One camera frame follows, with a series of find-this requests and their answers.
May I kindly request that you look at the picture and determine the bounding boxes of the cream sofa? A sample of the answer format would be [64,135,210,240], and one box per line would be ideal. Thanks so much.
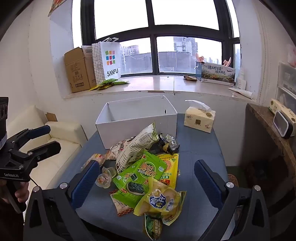
[6,105,88,193]

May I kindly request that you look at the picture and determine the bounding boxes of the yellow tissue pack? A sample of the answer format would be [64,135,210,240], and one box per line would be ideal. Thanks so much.
[184,100,216,133]

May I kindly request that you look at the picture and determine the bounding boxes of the white plastic drawer unit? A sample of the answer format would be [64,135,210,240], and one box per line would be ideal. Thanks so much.
[275,61,296,106]

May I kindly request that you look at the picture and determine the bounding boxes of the black window frame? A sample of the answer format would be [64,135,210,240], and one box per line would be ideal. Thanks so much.
[81,0,241,78]

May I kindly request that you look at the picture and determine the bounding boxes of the person's left hand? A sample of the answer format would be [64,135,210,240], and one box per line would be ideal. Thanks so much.
[0,179,30,210]

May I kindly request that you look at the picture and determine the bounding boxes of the yellow noodle snack bag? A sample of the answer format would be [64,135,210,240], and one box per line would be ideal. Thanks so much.
[155,153,179,187]

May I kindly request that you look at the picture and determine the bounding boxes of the black snack packet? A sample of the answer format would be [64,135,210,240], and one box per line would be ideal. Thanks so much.
[148,138,170,155]

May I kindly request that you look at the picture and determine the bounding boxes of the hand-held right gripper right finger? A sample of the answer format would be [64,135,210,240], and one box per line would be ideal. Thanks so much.
[194,159,271,241]

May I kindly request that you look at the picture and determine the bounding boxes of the brown stone shelf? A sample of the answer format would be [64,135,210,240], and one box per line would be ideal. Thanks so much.
[245,103,296,186]

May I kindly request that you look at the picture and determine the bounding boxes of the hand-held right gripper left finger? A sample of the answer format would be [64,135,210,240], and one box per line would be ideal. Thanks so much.
[23,159,101,241]

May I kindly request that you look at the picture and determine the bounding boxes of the pale cardboard box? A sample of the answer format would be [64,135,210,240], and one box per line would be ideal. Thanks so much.
[81,45,93,58]

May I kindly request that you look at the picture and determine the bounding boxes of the white shopping bag coloured squares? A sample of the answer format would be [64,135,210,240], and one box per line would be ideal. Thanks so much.
[99,37,122,80]

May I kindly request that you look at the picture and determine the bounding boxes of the yellow bag with blue logo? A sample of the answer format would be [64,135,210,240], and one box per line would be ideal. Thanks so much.
[133,178,186,226]

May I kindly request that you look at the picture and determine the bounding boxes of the clear jelly cup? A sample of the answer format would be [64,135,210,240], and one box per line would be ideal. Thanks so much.
[102,166,117,178]
[96,173,112,189]

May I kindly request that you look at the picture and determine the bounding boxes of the white desk clock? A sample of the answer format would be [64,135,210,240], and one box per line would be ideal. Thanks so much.
[273,110,295,139]

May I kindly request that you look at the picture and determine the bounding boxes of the white packet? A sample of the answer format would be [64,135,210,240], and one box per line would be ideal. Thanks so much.
[236,68,247,90]

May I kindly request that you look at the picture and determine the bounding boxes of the green pea snack packet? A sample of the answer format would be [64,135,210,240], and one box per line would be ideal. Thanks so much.
[143,213,163,241]

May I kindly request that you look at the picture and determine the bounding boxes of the green seaweed snack packet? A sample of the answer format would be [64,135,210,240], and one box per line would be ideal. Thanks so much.
[113,150,168,208]

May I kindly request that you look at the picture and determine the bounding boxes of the large white green-edged snack bag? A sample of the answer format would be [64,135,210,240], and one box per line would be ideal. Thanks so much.
[116,122,160,174]

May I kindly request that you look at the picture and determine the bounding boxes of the orange bordered snack packet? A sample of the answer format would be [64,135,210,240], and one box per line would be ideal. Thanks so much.
[109,189,139,217]

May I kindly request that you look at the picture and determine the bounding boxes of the landscape printed gift box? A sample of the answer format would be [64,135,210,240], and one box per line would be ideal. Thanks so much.
[200,62,236,87]

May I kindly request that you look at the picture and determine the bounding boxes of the ink drawing snack bag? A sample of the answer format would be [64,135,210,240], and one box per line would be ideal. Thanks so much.
[106,138,127,163]

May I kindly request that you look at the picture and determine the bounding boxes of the pink plastic bag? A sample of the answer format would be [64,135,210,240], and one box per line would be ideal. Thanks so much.
[287,44,296,66]

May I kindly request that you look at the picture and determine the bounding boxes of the white folded paper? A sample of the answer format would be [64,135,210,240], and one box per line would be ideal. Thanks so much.
[228,88,253,100]

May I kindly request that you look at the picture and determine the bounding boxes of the white cardboard box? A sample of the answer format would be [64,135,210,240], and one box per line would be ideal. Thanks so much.
[95,95,178,149]

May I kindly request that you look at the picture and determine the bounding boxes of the dark foil snack packet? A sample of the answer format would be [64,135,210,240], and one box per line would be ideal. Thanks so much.
[167,136,181,154]

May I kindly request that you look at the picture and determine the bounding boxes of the pile of green sachets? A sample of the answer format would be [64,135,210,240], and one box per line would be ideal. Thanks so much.
[89,79,129,91]

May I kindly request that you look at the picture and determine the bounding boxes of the blue tablecloth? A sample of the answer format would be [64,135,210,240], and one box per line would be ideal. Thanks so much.
[61,113,232,241]

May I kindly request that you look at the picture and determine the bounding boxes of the white green tissue pack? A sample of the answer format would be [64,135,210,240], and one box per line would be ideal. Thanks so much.
[268,98,296,118]

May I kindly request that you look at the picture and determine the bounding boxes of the colourful wall hanging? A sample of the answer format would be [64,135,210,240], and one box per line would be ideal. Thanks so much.
[47,0,67,16]

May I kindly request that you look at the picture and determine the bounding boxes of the brown cardboard box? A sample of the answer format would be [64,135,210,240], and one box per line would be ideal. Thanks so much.
[64,47,96,93]

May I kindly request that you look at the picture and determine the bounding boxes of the polka dot paper bag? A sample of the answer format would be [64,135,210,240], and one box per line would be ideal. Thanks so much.
[92,42,105,85]

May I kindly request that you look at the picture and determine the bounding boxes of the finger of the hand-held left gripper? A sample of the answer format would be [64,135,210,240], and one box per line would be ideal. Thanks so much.
[6,125,51,151]
[17,141,61,171]

